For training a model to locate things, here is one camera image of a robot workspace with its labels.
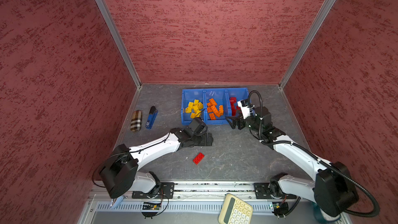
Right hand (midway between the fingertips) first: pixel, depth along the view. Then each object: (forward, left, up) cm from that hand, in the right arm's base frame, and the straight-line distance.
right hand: (230, 117), depth 82 cm
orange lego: (+21, +8, -14) cm, 27 cm away
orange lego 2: (+16, +7, -14) cm, 22 cm away
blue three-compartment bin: (+29, +1, -15) cm, 32 cm away
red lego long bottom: (-17, +18, -16) cm, 29 cm away
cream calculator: (-40, +2, -15) cm, 43 cm away
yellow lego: (+19, +23, -12) cm, 32 cm away
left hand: (-10, +14, -10) cm, 20 cm away
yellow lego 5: (+15, +19, -15) cm, 28 cm away
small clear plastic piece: (-35, +56, -14) cm, 68 cm away
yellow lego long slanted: (+11, +21, -14) cm, 27 cm away
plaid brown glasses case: (+7, +57, -13) cm, 59 cm away
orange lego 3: (+14, +2, -12) cm, 19 cm away
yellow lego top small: (+23, +19, -14) cm, 33 cm away
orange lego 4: (+21, +10, -15) cm, 27 cm away
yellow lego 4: (+17, +20, -14) cm, 29 cm away
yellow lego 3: (+18, +16, -13) cm, 28 cm away
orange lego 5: (+11, +8, -15) cm, 20 cm away
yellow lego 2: (+16, +25, -15) cm, 33 cm away
